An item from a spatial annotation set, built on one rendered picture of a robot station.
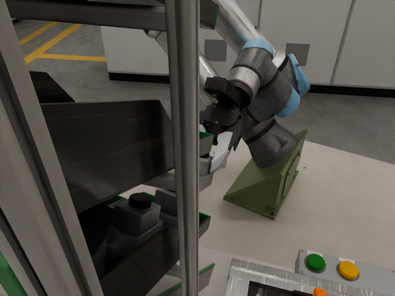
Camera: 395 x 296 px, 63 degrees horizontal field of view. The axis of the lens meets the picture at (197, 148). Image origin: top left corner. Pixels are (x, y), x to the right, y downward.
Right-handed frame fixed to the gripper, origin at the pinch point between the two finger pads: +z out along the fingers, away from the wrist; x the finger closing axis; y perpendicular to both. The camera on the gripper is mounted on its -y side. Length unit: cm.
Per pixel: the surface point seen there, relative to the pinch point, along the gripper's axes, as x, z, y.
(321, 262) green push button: -26.5, 1.2, 27.2
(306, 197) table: -19, -24, 48
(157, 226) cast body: -2.5, 15.9, -8.9
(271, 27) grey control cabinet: 54, -236, 147
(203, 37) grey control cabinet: 117, -212, 151
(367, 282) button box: -36.2, 1.2, 28.5
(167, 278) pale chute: -0.1, 19.3, 12.4
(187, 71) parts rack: -9.5, 10.5, -33.8
